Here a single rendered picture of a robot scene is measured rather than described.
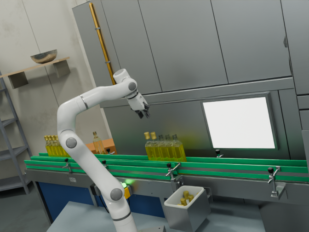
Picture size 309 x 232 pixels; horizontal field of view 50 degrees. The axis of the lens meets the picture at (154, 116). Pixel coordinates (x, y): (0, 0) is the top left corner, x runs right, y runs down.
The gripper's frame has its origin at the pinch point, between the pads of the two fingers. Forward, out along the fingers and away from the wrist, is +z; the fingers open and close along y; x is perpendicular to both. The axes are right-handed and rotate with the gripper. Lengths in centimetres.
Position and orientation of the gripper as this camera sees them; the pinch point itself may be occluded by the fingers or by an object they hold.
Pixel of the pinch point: (144, 114)
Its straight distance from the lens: 204.4
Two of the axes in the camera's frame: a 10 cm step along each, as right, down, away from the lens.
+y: -7.7, 0.5, 6.3
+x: -4.6, 6.5, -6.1
